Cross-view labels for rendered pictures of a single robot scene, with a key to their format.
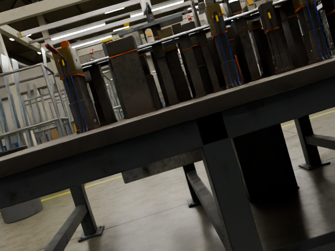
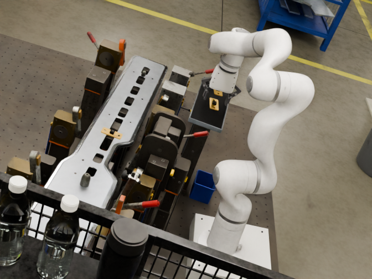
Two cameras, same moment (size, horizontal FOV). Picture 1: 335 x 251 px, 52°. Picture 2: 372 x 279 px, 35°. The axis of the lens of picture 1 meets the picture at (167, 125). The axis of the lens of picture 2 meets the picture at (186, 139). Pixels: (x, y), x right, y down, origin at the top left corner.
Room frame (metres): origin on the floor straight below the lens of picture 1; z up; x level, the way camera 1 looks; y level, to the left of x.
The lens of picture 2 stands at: (1.72, -2.18, 2.37)
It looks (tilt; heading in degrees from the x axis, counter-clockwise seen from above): 34 degrees down; 84
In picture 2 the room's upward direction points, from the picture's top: 21 degrees clockwise
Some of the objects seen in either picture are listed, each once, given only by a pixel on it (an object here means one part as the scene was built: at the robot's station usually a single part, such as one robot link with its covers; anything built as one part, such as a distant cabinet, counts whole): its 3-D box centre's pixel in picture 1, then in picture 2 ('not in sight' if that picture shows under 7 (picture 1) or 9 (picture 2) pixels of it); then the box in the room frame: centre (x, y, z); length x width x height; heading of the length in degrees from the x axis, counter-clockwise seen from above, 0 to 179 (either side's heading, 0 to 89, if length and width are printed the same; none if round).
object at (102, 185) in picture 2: (195, 32); (110, 130); (1.64, -0.25, 1.00); 1.38 x 0.22 x 0.02; 85
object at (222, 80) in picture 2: (145, 3); (224, 77); (2.01, -0.08, 1.29); 0.10 x 0.07 x 0.11; 4
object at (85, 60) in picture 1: (98, 92); (174, 103); (1.87, 0.30, 0.88); 0.12 x 0.07 x 0.36; 175
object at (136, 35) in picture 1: (143, 73); (164, 125); (1.85, 0.04, 0.90); 0.13 x 0.08 x 0.41; 175
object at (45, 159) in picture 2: (274, 38); (35, 186); (1.44, -0.53, 0.84); 0.10 x 0.05 x 0.29; 175
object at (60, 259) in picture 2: not in sight; (60, 237); (1.65, -1.39, 1.53); 0.07 x 0.07 x 0.20
